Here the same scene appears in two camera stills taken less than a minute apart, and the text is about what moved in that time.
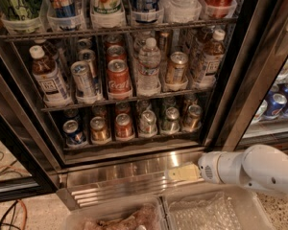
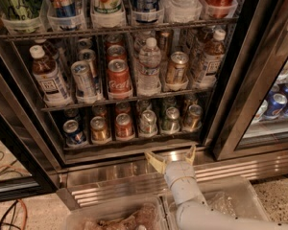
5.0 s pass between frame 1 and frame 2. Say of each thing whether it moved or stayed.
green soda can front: stayed
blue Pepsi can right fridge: stayed
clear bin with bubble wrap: stayed
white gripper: moved
